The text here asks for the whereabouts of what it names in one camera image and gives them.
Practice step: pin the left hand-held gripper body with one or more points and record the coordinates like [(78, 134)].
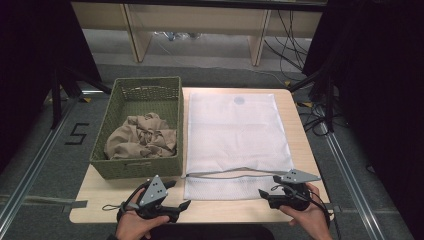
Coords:
[(153, 194)]

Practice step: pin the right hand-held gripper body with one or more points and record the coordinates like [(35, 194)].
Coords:
[(295, 198)]

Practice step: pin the green woven basket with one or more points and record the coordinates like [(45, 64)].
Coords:
[(133, 168)]

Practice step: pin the beige garment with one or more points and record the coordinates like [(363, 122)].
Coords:
[(140, 138)]

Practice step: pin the white mesh laundry bag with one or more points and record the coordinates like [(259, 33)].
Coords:
[(233, 133)]

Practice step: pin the person's right hand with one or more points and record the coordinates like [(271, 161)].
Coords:
[(313, 221)]

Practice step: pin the person's left hand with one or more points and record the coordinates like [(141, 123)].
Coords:
[(136, 228)]

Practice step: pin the person's dark clothing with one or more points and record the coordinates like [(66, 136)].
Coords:
[(213, 234)]

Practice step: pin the black metal stand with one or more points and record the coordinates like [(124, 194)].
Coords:
[(329, 103), (56, 100)]

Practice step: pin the black curtain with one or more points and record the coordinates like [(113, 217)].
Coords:
[(376, 83), (30, 66)]

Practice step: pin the clear plastic bag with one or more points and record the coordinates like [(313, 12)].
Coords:
[(176, 35)]

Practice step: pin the light wooden shelf unit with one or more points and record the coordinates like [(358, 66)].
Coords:
[(200, 20)]

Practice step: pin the metal floor rail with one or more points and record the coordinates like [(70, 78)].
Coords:
[(350, 180), (30, 175)]

